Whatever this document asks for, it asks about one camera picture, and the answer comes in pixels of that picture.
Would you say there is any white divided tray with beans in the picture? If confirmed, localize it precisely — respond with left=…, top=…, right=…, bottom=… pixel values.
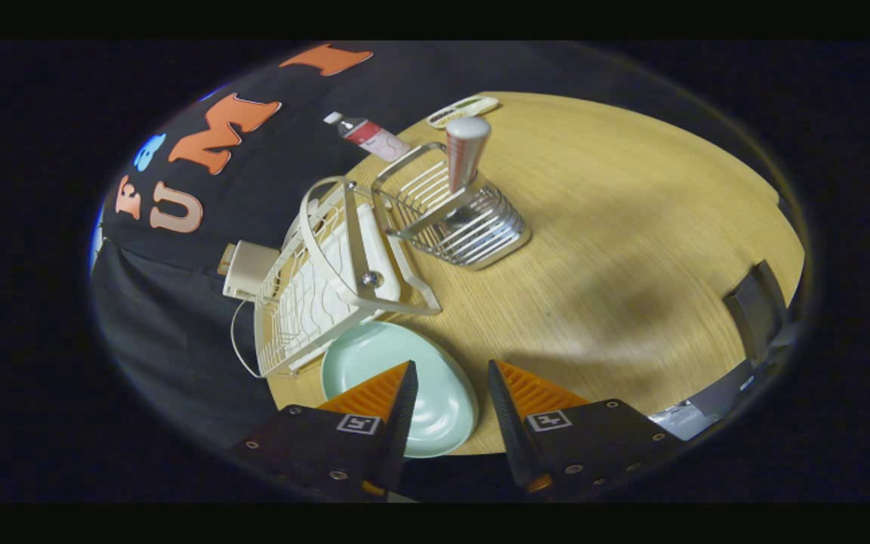
left=426, top=95, right=500, bottom=130

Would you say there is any white wire dish rack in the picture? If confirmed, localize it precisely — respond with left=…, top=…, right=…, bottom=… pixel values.
left=230, top=175, right=443, bottom=380

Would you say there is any dark grey chair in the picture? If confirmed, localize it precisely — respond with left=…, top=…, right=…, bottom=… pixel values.
left=650, top=260, right=802, bottom=442

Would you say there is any white toaster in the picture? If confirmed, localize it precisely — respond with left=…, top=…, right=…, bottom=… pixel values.
left=217, top=240, right=281, bottom=303

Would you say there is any metal wire basket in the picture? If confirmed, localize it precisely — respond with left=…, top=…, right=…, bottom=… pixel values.
left=371, top=141, right=532, bottom=271

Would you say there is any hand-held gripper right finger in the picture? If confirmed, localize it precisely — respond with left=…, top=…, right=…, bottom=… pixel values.
left=486, top=360, right=683, bottom=496

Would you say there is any light green plate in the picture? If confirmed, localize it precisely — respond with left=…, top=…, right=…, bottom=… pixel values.
left=320, top=321, right=480, bottom=459

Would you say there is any clear bottle with red label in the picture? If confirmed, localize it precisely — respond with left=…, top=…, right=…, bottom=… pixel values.
left=323, top=112, right=412, bottom=162

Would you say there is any white ribbed drain tray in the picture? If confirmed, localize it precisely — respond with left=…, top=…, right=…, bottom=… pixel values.
left=276, top=202, right=403, bottom=356

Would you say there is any spoon with red checkered handle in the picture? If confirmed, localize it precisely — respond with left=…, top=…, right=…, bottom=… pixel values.
left=441, top=116, right=493, bottom=231

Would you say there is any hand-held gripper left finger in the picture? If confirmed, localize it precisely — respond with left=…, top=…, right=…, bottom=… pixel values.
left=225, top=360, right=419, bottom=501

